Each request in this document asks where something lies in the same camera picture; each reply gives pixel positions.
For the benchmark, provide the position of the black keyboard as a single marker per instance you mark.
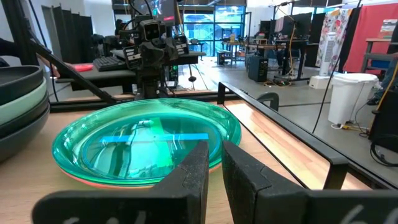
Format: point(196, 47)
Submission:
point(109, 63)

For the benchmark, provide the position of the black desk with monitors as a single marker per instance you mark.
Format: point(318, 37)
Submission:
point(298, 23)

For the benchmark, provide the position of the black round knob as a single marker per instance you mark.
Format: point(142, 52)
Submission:
point(192, 78)

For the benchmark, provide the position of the black equipment case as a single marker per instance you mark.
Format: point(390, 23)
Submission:
point(385, 124)

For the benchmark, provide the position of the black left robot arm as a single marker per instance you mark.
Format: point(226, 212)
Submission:
point(150, 84)

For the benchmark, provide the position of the black folding partition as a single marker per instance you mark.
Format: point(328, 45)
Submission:
point(73, 34)

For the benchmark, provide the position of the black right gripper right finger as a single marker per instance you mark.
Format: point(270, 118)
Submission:
point(255, 202)

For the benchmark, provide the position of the white trash bin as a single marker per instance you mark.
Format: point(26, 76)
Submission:
point(351, 99)

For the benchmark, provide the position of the black aluminium rig frame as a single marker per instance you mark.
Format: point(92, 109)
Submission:
point(21, 37)

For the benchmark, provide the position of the wooden workbench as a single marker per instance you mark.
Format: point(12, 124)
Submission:
point(248, 46)

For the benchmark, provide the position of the teal bowl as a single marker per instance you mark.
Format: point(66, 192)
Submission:
point(18, 81)

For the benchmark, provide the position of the white tower fan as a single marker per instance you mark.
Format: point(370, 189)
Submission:
point(329, 53)

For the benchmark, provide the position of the person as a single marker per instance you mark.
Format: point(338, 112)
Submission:
point(388, 77)
point(118, 28)

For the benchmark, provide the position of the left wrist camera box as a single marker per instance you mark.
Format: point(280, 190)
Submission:
point(150, 30)

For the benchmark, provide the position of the monitor screen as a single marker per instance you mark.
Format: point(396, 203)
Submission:
point(161, 11)

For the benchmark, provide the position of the small wooden table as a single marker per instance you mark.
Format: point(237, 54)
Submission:
point(379, 40)

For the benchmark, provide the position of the red fabric panel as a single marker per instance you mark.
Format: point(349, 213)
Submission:
point(367, 31)

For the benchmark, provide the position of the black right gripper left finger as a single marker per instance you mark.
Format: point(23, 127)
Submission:
point(174, 202)

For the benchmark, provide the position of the sage green plate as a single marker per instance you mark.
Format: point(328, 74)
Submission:
point(18, 104)

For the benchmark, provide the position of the orange transparent plate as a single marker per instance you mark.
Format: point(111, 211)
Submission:
point(102, 185)

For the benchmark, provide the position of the green transparent plate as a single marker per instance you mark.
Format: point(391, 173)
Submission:
point(228, 135)

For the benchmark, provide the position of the orange-red flat object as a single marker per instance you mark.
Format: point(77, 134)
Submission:
point(83, 67)

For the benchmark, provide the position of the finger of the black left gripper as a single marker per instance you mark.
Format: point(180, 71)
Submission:
point(181, 45)
point(133, 58)

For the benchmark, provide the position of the yellow plug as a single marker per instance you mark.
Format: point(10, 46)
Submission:
point(348, 127)

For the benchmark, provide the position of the green and white box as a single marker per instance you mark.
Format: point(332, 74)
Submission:
point(388, 29)

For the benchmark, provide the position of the black computer tower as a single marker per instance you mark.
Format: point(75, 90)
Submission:
point(258, 68)

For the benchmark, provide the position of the floral fabric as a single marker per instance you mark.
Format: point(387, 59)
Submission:
point(337, 21)

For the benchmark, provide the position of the dark grey plate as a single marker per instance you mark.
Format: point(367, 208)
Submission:
point(18, 137)

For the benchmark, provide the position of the black frame clamp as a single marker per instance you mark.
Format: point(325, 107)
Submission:
point(268, 93)

